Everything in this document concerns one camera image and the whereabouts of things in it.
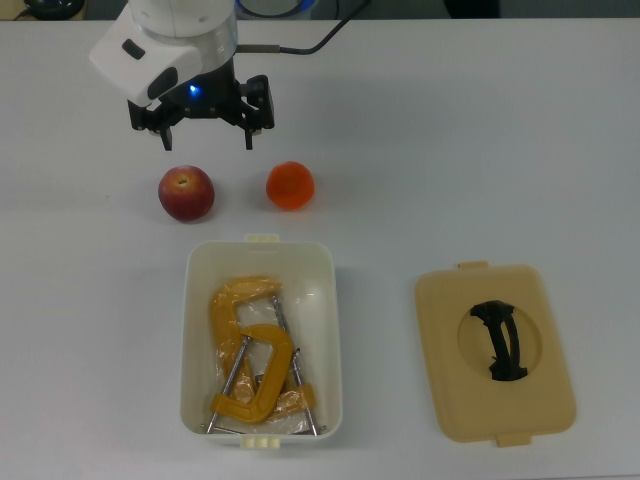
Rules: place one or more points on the small yellow C-clamp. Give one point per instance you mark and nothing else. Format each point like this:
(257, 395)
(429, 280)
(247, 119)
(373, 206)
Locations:
(277, 350)

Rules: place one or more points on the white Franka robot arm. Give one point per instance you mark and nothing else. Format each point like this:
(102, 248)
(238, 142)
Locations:
(150, 45)

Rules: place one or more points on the orange fruit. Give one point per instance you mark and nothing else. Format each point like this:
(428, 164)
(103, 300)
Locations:
(290, 185)

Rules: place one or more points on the white plastic container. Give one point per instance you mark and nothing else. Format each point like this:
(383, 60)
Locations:
(320, 300)

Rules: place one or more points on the large yellow C-clamp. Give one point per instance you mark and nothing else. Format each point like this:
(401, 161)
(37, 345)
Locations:
(220, 310)

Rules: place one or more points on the beige container lid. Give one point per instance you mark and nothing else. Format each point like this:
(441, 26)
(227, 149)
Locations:
(450, 350)

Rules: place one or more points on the red apple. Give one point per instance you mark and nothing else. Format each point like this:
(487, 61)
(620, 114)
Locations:
(186, 194)

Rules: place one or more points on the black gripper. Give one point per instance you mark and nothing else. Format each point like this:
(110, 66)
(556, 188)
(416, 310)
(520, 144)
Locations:
(210, 95)

